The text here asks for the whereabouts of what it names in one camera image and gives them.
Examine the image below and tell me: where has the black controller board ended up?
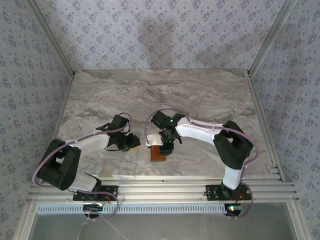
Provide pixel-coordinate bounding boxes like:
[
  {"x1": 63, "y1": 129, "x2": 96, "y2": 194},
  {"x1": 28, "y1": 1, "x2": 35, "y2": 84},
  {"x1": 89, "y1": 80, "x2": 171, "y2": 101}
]
[
  {"x1": 83, "y1": 203, "x2": 105, "y2": 212},
  {"x1": 224, "y1": 203, "x2": 245, "y2": 216}
]

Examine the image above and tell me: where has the grey metal panel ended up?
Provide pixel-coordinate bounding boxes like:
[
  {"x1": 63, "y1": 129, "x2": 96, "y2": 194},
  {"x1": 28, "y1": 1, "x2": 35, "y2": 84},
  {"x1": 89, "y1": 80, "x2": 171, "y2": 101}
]
[{"x1": 32, "y1": 213, "x2": 298, "y2": 240}]

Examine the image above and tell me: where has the aluminium rail bed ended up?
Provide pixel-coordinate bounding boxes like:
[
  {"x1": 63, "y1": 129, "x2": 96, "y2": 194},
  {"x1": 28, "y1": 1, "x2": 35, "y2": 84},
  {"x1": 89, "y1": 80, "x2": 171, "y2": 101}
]
[{"x1": 26, "y1": 174, "x2": 300, "y2": 204}]

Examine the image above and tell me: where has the aluminium side rail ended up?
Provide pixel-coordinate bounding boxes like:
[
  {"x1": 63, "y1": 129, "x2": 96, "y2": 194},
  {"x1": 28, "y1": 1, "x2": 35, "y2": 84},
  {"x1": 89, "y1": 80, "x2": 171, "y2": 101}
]
[
  {"x1": 38, "y1": 72, "x2": 77, "y2": 185},
  {"x1": 246, "y1": 71, "x2": 286, "y2": 183}
]

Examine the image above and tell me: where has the white slotted cable duct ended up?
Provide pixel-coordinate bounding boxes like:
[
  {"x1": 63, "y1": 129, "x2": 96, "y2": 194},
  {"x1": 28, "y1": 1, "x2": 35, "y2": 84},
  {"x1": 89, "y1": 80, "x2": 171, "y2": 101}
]
[{"x1": 36, "y1": 202, "x2": 227, "y2": 215}]

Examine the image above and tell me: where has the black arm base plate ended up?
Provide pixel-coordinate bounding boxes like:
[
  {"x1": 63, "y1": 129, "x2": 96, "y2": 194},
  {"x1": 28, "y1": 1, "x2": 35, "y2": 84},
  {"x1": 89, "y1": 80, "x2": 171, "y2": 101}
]
[
  {"x1": 72, "y1": 184, "x2": 119, "y2": 202},
  {"x1": 205, "y1": 184, "x2": 252, "y2": 202}
]

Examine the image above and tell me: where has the aluminium corner post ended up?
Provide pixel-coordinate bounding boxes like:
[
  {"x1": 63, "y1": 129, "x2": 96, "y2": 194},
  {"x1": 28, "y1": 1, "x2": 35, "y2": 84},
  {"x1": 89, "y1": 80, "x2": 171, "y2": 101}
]
[
  {"x1": 24, "y1": 0, "x2": 76, "y2": 77},
  {"x1": 246, "y1": 0, "x2": 300, "y2": 77}
]

